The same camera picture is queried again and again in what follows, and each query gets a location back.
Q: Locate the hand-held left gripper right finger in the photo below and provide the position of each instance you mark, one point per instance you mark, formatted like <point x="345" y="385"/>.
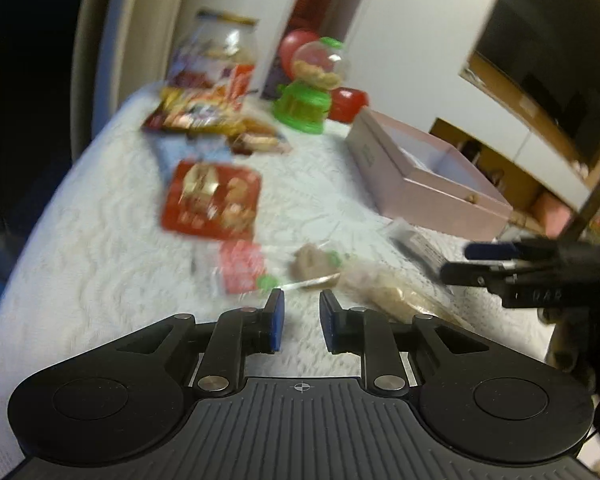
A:
<point x="327" y="321"/>

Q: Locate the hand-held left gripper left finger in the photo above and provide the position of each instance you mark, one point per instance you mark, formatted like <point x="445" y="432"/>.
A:
<point x="277" y="317"/>

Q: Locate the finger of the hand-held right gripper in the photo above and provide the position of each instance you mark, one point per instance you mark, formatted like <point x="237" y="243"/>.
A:
<point x="482" y="250"/>
<point x="460" y="274"/>

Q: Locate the clear round cookie packet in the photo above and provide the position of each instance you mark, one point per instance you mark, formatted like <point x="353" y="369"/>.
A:
<point x="312" y="262"/>

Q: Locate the pink cardboard box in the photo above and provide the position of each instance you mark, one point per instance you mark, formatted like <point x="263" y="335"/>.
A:
<point x="420" y="180"/>

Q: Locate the yellow and red snack bag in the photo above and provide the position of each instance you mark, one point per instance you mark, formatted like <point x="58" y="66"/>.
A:
<point x="195" y="112"/>

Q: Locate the clear wrapper with label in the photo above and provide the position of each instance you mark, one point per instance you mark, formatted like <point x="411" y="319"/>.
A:
<point x="416" y="245"/>

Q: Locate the small red snack packet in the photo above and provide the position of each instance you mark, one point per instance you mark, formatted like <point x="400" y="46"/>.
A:
<point x="240" y="266"/>

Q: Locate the clear pastry packet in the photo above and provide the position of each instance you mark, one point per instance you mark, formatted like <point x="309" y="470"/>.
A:
<point x="395" y="296"/>

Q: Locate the pink round object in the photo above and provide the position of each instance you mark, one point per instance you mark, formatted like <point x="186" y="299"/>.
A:
<point x="555" y="211"/>

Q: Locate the red biscuit packet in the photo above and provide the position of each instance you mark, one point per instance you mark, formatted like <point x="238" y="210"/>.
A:
<point x="210" y="200"/>

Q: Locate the brown cookie packet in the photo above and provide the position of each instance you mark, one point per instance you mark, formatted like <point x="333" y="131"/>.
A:
<point x="257" y="137"/>

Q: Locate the pale blue flat packet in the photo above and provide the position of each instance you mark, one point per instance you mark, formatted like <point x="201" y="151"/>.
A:
<point x="185" y="152"/>

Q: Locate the red round bowl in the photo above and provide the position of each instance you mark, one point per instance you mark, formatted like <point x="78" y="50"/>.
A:
<point x="350" y="103"/>

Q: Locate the black television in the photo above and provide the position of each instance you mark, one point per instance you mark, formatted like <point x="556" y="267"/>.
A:
<point x="555" y="45"/>

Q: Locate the green gumball machine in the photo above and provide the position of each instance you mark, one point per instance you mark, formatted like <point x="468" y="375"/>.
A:
<point x="307" y="87"/>

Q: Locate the clear jar with orange label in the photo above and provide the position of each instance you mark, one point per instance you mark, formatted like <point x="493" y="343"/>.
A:
<point x="215" y="55"/>

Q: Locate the beige curtain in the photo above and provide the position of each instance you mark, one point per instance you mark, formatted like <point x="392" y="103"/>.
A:
<point x="97" y="60"/>

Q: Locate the white wall cabinet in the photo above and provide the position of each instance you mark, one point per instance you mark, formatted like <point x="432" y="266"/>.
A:
<point x="545" y="150"/>

